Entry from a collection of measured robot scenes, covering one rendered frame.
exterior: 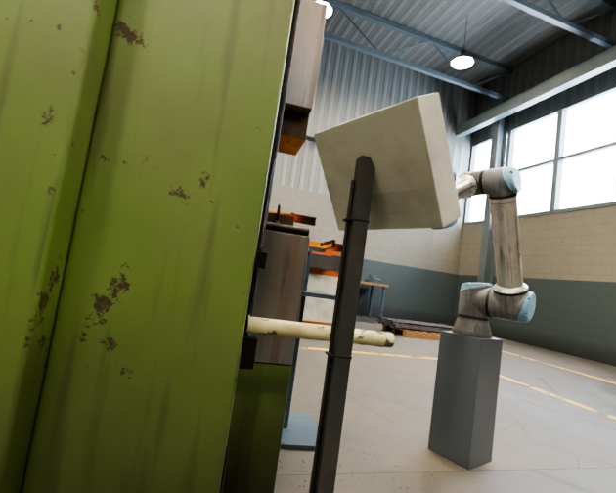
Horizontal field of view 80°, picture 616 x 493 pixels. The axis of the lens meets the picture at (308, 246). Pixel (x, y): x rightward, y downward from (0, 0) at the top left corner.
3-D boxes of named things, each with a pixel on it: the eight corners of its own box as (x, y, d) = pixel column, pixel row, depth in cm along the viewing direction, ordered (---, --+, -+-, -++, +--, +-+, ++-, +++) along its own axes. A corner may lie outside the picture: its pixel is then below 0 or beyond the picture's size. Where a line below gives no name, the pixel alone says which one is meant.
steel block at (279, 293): (277, 342, 163) (291, 244, 166) (291, 365, 126) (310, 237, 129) (143, 329, 151) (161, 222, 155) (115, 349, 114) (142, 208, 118)
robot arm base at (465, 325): (463, 332, 204) (465, 313, 205) (498, 338, 189) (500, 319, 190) (444, 331, 192) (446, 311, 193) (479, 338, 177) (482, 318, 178)
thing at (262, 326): (386, 347, 114) (389, 330, 114) (394, 351, 109) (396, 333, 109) (244, 332, 105) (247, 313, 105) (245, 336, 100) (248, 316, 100)
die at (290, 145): (295, 156, 154) (298, 134, 155) (305, 139, 135) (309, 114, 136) (192, 133, 145) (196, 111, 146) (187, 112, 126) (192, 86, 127)
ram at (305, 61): (292, 144, 168) (305, 62, 172) (312, 109, 131) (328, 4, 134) (198, 123, 159) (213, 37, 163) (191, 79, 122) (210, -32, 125)
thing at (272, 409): (260, 453, 159) (277, 343, 163) (272, 510, 122) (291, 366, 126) (121, 447, 147) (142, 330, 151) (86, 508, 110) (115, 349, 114)
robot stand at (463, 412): (451, 441, 201) (462, 331, 206) (491, 461, 183) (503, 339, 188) (427, 448, 187) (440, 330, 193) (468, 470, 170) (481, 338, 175)
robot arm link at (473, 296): (464, 313, 202) (467, 282, 204) (498, 319, 190) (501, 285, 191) (452, 312, 192) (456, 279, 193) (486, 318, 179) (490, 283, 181)
